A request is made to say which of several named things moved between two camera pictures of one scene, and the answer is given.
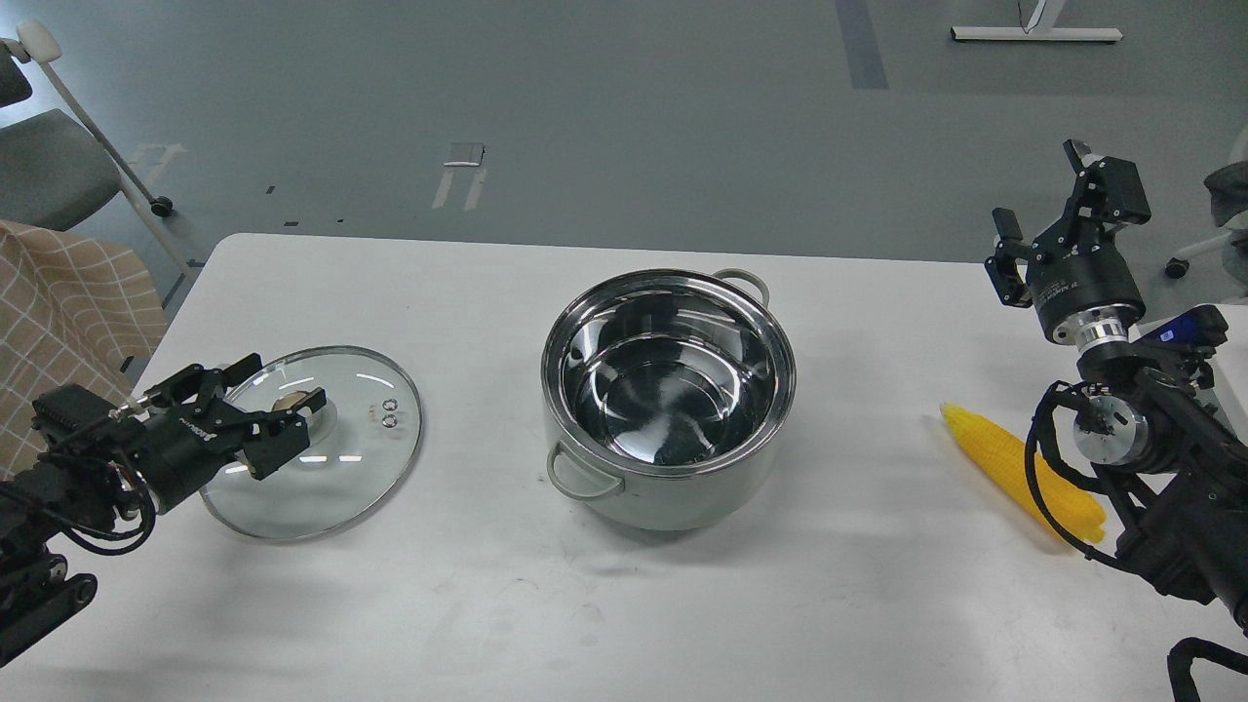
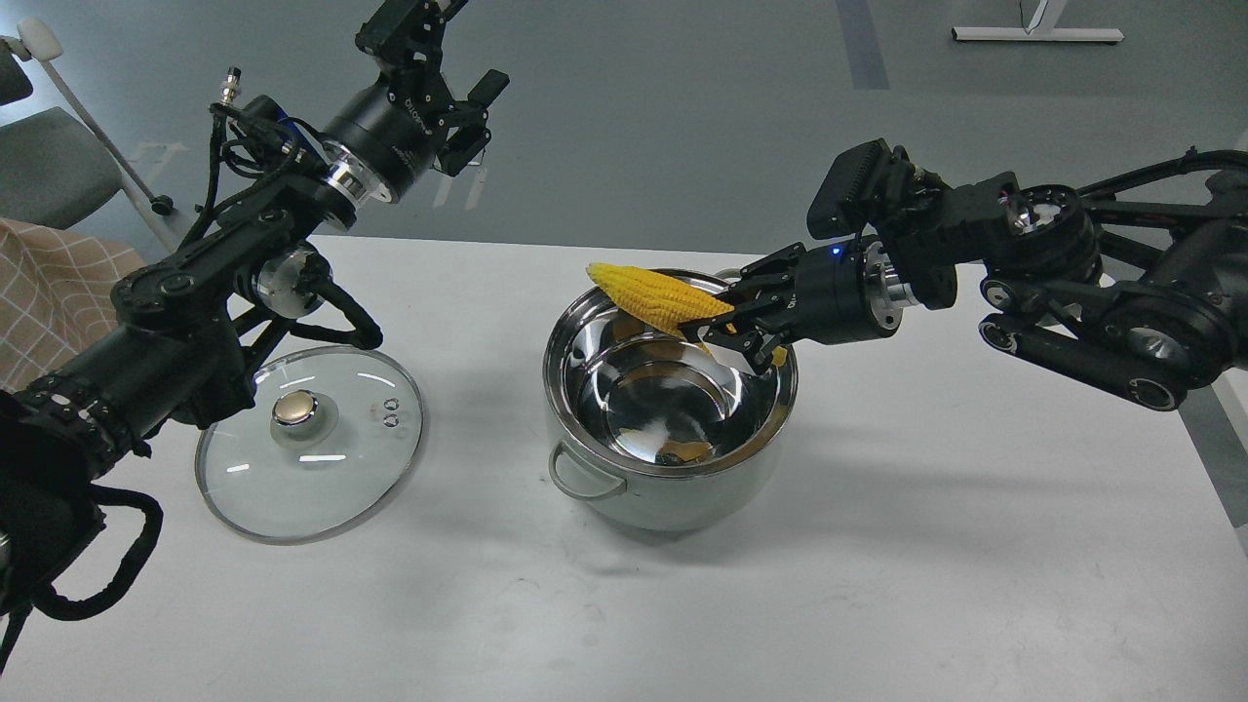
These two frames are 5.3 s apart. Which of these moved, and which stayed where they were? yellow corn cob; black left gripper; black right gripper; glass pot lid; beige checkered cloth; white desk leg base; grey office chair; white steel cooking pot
Moved: black left gripper; black right gripper; yellow corn cob
Stayed: beige checkered cloth; white desk leg base; glass pot lid; grey office chair; white steel cooking pot
